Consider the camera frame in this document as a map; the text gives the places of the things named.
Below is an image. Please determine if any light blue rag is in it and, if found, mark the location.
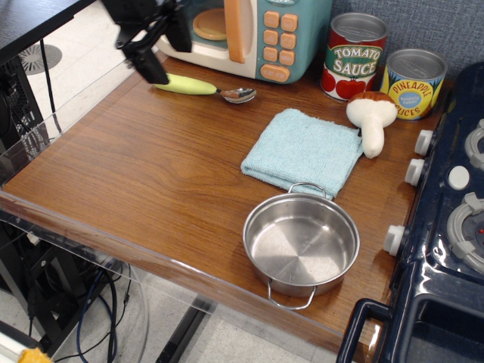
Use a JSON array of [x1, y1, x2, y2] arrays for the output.
[[240, 109, 362, 200]]

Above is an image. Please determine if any pineapple slices can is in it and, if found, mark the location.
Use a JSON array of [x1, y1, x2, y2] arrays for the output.
[[380, 48, 448, 120]]

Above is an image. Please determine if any tomato sauce can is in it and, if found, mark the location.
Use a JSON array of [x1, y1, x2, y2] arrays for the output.
[[321, 12, 389, 101]]

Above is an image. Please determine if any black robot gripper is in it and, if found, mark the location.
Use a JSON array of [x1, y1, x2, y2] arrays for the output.
[[102, 0, 192, 85]]

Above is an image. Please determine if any blue floor cable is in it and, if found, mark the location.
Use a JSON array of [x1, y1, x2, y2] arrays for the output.
[[76, 270, 118, 363]]

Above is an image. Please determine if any black side desk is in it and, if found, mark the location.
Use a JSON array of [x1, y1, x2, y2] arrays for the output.
[[1, 0, 94, 64]]

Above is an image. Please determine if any dark blue toy stove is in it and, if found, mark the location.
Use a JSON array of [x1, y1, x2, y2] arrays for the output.
[[337, 62, 483, 362]]

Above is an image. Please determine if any teal toy microwave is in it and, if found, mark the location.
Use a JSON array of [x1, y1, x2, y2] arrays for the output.
[[157, 0, 333, 84]]

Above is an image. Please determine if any stainless steel pot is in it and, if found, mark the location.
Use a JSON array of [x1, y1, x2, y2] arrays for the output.
[[242, 182, 361, 311]]

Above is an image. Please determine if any clear acrylic table guard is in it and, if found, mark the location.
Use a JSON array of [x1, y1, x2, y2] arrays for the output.
[[1, 58, 347, 346]]

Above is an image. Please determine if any plush toy mushroom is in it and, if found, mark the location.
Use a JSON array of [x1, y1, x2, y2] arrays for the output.
[[346, 92, 397, 159]]

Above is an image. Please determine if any green handled metal spoon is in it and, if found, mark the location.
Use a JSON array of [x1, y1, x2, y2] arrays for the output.
[[154, 73, 257, 104]]

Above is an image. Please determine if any black floor cable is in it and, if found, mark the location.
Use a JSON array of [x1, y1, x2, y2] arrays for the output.
[[52, 264, 133, 363]]

